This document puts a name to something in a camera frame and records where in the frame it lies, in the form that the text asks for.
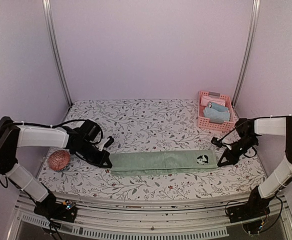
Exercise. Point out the blue patterned rolled towel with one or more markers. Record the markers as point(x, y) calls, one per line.
point(218, 107)

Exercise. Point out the right aluminium frame post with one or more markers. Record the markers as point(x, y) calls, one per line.
point(247, 51)

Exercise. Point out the green towel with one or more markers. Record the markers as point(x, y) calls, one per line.
point(162, 162)

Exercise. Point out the pink plastic basket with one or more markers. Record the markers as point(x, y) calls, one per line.
point(207, 123)

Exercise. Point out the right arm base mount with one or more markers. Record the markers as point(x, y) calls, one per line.
point(247, 210)

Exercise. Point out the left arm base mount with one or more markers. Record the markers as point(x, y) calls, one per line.
point(49, 208)

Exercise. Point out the left aluminium frame post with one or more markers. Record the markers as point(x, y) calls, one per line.
point(55, 50)

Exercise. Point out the aluminium frame post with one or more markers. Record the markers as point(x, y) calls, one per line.
point(247, 51)
point(55, 50)

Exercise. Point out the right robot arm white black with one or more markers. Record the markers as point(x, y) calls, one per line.
point(279, 127)

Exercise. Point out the pink rolled towel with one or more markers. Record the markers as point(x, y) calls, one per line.
point(205, 99)

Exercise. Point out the front aluminium rail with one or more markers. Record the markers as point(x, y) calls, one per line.
point(115, 219)

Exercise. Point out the light blue towel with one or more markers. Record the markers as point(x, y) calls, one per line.
point(215, 115)

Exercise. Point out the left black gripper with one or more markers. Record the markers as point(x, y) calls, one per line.
point(100, 162)

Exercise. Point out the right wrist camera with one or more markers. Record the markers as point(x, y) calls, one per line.
point(219, 143)

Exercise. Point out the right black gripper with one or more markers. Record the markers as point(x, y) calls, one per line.
point(233, 159)

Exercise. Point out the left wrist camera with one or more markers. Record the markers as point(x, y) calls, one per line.
point(105, 143)

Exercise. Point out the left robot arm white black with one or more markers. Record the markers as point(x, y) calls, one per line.
point(15, 136)

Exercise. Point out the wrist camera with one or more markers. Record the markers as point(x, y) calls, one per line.
point(105, 143)
point(219, 143)

